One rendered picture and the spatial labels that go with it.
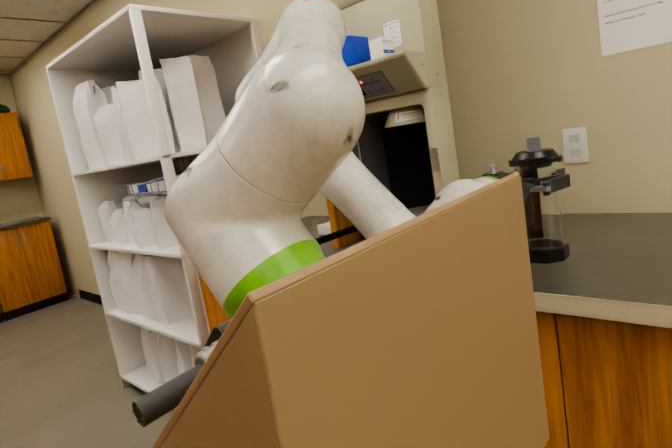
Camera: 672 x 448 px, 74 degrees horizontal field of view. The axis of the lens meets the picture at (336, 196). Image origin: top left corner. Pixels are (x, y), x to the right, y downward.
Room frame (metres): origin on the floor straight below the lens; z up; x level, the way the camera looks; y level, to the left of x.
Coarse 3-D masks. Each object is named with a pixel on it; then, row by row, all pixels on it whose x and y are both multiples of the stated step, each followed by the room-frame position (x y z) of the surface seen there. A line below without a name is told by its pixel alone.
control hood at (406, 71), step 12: (372, 60) 1.29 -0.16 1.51; (384, 60) 1.27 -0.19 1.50; (396, 60) 1.25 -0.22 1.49; (408, 60) 1.24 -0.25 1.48; (420, 60) 1.28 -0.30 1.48; (360, 72) 1.34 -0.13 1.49; (372, 72) 1.32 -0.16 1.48; (384, 72) 1.30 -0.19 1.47; (396, 72) 1.28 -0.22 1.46; (408, 72) 1.27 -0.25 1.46; (420, 72) 1.27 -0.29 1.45; (396, 84) 1.32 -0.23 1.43; (408, 84) 1.30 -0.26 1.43; (420, 84) 1.29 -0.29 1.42; (384, 96) 1.39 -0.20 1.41
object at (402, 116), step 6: (402, 108) 1.41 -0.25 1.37; (408, 108) 1.41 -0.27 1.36; (414, 108) 1.40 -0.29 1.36; (420, 108) 1.41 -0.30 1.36; (390, 114) 1.45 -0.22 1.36; (396, 114) 1.42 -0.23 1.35; (402, 114) 1.41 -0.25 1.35; (408, 114) 1.40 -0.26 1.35; (414, 114) 1.40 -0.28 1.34; (420, 114) 1.40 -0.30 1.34; (390, 120) 1.44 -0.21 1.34; (396, 120) 1.41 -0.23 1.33; (402, 120) 1.40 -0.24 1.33; (408, 120) 1.39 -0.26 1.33; (414, 120) 1.39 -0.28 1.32; (420, 120) 1.39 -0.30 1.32; (390, 126) 1.43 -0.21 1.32
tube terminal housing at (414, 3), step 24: (384, 0) 1.38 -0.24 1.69; (408, 0) 1.33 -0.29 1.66; (432, 0) 1.37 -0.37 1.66; (360, 24) 1.45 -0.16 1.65; (408, 24) 1.33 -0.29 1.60; (432, 24) 1.35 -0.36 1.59; (408, 48) 1.34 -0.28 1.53; (432, 48) 1.34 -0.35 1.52; (432, 72) 1.32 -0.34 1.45; (408, 96) 1.36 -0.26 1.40; (432, 96) 1.31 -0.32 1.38; (432, 120) 1.31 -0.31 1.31; (432, 144) 1.32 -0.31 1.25; (432, 168) 1.32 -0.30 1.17; (456, 168) 1.38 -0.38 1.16
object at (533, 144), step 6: (528, 138) 0.96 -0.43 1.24; (534, 138) 0.95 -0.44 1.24; (528, 144) 0.96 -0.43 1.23; (534, 144) 0.95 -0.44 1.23; (540, 144) 0.96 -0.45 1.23; (528, 150) 0.96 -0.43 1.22; (534, 150) 0.95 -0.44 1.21; (540, 150) 0.94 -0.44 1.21; (546, 150) 0.93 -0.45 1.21; (552, 150) 0.94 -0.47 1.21; (516, 156) 0.96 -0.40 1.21; (522, 156) 0.94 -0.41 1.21; (528, 156) 0.93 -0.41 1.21; (534, 156) 0.93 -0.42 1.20; (540, 156) 0.92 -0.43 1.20; (546, 156) 0.92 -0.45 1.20
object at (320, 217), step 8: (320, 192) 1.39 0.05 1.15; (312, 200) 1.37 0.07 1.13; (320, 200) 1.39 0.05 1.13; (328, 200) 1.41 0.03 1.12; (312, 208) 1.36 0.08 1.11; (320, 208) 1.38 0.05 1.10; (328, 208) 1.41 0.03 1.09; (336, 208) 1.43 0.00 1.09; (304, 216) 1.34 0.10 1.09; (312, 216) 1.36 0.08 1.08; (320, 216) 1.38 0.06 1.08; (328, 216) 1.40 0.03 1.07; (336, 216) 1.42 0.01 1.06; (344, 216) 1.45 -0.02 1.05; (304, 224) 1.34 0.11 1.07; (312, 224) 1.36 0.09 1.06; (320, 224) 1.38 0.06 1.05; (328, 224) 1.40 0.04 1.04; (336, 224) 1.42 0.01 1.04; (344, 224) 1.44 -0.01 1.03; (352, 224) 1.47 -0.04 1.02; (312, 232) 1.35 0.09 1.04; (320, 232) 1.37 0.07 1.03; (328, 232) 1.40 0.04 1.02
